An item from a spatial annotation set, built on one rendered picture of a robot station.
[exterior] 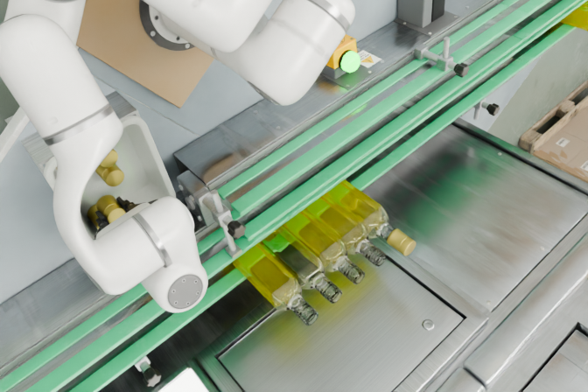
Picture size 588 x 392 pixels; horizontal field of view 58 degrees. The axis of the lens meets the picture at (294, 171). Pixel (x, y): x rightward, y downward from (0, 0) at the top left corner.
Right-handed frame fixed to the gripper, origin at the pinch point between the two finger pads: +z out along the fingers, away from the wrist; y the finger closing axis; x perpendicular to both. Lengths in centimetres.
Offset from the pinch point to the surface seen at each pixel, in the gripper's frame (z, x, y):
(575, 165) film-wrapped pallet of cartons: 104, -248, 319
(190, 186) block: -1.0, -3.4, 13.5
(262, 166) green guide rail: -4.5, -6.7, 26.9
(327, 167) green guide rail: -5.8, -15.2, 39.5
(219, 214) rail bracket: -11.1, -5.2, 13.2
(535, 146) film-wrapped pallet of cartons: 134, -235, 313
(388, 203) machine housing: -2, -38, 54
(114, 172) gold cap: 1.3, 6.0, 3.7
